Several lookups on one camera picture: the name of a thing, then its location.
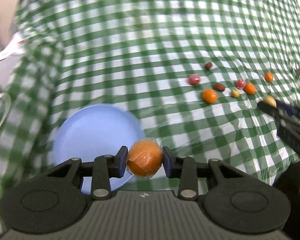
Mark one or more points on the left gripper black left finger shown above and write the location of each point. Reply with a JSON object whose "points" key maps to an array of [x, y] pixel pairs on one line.
{"points": [[101, 170]]}

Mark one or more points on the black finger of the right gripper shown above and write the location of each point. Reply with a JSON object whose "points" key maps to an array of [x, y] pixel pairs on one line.
{"points": [[292, 110], [268, 109]]}

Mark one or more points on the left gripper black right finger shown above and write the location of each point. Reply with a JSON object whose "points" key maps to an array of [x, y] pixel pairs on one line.
{"points": [[188, 171]]}

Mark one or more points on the yellow longan fruit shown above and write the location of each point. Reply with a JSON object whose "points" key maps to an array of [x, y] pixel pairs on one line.
{"points": [[270, 100]]}

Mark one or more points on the small orange mandarin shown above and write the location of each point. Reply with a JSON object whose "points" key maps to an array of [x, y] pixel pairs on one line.
{"points": [[250, 89]]}

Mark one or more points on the small orange kumquat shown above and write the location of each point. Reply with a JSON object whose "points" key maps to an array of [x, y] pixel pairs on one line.
{"points": [[268, 77]]}

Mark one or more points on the orange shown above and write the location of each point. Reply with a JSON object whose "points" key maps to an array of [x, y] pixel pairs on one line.
{"points": [[144, 158]]}

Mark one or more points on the small yellow longan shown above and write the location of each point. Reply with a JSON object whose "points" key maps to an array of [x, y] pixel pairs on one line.
{"points": [[235, 93]]}

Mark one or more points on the red plum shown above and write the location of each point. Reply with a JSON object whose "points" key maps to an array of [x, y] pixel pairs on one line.
{"points": [[240, 84], [194, 79]]}

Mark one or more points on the bare orange mandarin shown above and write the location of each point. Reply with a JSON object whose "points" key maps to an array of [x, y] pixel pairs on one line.
{"points": [[209, 96]]}

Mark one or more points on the dark red jujube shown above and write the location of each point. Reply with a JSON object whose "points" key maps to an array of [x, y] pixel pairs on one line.
{"points": [[208, 65], [219, 87]]}

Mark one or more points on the light blue round plate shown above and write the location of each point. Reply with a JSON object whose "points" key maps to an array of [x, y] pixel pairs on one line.
{"points": [[95, 131]]}

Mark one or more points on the green white checkered cloth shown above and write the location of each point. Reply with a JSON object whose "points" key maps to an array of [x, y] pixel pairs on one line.
{"points": [[138, 55]]}

